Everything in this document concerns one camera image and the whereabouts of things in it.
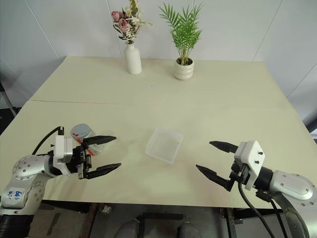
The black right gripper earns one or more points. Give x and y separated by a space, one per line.
240 173

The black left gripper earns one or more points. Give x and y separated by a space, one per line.
79 158

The clear cup with red mark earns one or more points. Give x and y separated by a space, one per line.
99 148

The grey plastic container lid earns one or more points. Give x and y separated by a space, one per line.
81 131

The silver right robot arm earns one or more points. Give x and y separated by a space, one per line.
292 186

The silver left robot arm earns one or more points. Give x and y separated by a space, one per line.
27 168

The clear plastic tray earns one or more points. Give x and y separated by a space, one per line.
163 146

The white crumpled paper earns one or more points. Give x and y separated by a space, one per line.
105 209

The dark rounded shape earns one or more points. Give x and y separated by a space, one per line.
127 229
189 230

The white ribbed plant pot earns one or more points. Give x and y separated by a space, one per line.
183 70

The white ceramic vase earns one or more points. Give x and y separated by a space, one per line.
132 59

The metal tripod leg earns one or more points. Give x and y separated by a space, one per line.
8 104

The pink and white flowers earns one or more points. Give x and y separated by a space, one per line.
123 23

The green palm plant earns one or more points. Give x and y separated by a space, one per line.
184 27

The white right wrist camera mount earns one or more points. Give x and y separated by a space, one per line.
252 153

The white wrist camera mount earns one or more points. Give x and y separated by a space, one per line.
59 147
252 153

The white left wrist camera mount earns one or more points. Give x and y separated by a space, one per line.
59 147

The black metal table frame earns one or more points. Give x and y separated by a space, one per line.
158 216

